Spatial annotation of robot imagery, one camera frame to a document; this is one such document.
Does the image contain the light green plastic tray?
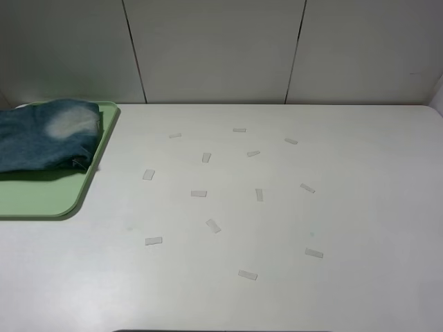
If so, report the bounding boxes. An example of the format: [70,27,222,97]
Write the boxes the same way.
[1,102,120,221]

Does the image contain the children's blue denim shorts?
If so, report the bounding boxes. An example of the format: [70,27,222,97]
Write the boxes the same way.
[1,99,102,173]

